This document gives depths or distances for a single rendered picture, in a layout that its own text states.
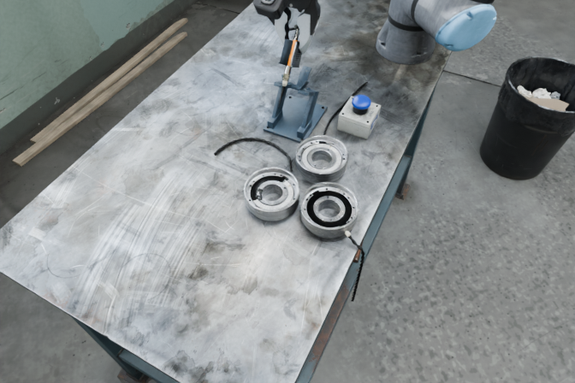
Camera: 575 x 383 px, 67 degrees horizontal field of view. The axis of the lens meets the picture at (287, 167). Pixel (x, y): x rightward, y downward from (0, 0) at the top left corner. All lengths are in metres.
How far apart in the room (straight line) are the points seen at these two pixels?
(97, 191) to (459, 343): 1.23
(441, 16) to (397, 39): 0.18
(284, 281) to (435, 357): 0.94
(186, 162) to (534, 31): 2.56
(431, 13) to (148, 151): 0.68
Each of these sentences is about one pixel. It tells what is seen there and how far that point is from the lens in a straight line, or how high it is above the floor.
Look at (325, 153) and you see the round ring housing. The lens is 0.89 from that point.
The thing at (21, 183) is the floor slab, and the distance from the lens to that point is 2.23.
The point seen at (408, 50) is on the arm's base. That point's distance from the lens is 1.17.
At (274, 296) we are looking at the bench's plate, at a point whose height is 0.80.
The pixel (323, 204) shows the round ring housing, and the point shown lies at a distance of 0.81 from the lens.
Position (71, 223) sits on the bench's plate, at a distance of 0.91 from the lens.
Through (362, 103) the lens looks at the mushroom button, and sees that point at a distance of 0.93.
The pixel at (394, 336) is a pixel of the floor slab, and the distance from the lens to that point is 1.60.
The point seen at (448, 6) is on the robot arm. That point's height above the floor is 1.01.
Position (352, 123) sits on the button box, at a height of 0.83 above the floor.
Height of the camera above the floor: 1.48
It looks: 49 degrees down
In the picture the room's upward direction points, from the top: 1 degrees counter-clockwise
